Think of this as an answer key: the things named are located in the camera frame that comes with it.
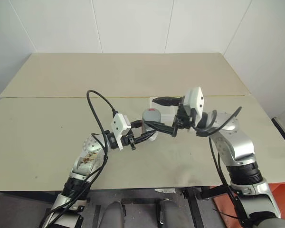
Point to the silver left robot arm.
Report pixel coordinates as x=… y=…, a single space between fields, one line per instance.
x=85 y=164

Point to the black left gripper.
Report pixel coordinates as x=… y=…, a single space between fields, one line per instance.
x=127 y=140

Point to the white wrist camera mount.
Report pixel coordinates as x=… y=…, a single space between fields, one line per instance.
x=118 y=124
x=195 y=99

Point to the clear jar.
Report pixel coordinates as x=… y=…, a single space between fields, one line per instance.
x=149 y=133

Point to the grey cylindrical can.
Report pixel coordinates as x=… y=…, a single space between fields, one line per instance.
x=152 y=116

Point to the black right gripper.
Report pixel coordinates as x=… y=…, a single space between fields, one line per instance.
x=184 y=118

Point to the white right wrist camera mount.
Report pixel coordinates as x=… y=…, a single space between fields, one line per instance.
x=195 y=99

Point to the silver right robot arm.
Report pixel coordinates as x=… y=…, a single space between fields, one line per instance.
x=240 y=147

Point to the dark rounded shape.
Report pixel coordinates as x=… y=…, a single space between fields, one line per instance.
x=114 y=213
x=168 y=213

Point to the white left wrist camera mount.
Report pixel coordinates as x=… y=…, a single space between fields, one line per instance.
x=118 y=124

